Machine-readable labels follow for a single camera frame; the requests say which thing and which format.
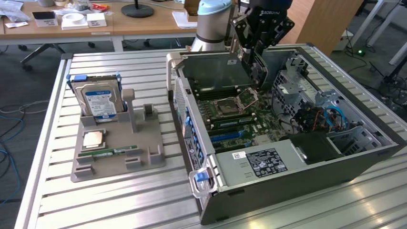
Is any metal socket cover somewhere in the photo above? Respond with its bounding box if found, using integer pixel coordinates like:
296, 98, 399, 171
236, 87, 259, 111

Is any metal disk bay bracket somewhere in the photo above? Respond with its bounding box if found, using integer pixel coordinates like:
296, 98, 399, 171
325, 125, 381, 156

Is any flat white box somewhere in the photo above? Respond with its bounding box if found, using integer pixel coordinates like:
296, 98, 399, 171
60, 20, 90, 31

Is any white tape roll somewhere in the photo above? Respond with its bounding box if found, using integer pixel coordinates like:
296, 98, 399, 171
62, 13, 86, 26

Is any CPU chip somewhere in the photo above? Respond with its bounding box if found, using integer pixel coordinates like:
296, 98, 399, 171
81, 130, 106, 151

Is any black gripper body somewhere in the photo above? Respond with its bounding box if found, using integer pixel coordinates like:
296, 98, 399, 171
247, 0, 292, 21

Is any white electrical box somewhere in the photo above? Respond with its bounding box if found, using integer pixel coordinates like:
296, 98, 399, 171
339, 30, 355, 52

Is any clear plastic bag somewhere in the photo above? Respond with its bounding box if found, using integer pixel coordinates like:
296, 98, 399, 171
0, 0, 32, 22

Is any metal disk bay cage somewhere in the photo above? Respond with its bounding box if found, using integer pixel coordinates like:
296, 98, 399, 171
272, 70, 319, 125

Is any open dark PC case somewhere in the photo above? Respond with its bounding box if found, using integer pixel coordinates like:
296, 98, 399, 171
165, 43, 400, 226

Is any CPU socket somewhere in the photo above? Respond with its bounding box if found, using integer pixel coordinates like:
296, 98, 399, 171
212, 97, 244, 118

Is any office chair base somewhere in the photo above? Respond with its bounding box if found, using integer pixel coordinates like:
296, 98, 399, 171
17, 42, 96, 72

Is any white desk frame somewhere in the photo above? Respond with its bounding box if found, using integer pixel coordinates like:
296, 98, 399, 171
345, 0, 407, 66

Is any white paper stack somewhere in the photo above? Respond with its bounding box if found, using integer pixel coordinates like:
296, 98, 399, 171
172, 10, 199, 30

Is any black and white box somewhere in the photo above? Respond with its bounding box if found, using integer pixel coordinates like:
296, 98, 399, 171
30, 11, 58, 28

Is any cardboard box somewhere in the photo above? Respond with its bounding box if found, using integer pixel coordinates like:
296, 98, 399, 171
183, 0, 200, 17

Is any hard disk with blue caddy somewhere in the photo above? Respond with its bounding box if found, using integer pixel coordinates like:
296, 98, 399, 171
65, 71, 124, 120

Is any light blue wire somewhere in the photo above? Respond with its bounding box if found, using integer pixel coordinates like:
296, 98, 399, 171
325, 104, 351, 131

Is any grey power supply unit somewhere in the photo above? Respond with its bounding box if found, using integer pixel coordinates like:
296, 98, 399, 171
216, 139, 307, 187

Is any black lamp base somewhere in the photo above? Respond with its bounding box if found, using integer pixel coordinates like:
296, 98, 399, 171
120, 0, 156, 18

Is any grey parts rack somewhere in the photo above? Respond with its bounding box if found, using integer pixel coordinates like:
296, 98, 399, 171
69, 88, 167, 183

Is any green RAM stick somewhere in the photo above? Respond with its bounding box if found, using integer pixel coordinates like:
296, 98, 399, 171
77, 145, 140, 157
209, 116, 256, 130

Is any green motherboard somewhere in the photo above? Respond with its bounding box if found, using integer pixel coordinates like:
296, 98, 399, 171
189, 78, 292, 154

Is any white label card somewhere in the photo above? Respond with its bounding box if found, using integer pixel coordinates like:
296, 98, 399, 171
4, 21, 29, 29

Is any small white box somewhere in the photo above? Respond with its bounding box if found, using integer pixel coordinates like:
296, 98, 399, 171
85, 13, 106, 28

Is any wooden cabinet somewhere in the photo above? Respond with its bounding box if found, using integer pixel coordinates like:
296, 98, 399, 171
265, 0, 365, 55

